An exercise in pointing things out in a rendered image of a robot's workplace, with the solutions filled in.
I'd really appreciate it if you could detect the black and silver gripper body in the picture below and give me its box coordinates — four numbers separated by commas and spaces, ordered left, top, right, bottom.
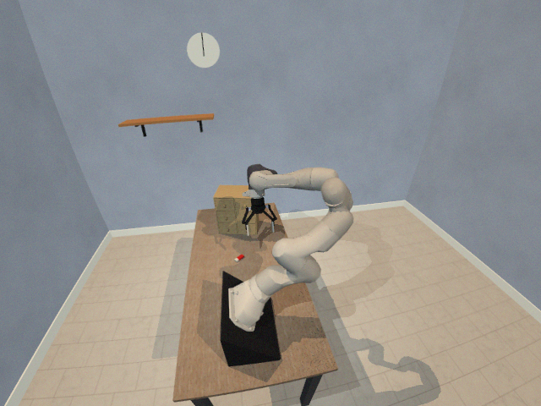
251, 197, 265, 214

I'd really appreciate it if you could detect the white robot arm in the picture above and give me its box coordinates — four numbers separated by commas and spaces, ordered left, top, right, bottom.
228, 164, 353, 332

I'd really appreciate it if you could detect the wooden drawer front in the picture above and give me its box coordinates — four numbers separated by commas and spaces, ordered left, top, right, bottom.
238, 223, 256, 234
215, 198, 235, 211
218, 222, 238, 233
236, 211, 255, 223
235, 199, 251, 211
216, 211, 236, 222

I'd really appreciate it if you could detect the small wooden chest of drawers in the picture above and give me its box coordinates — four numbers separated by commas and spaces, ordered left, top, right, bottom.
213, 185, 259, 235

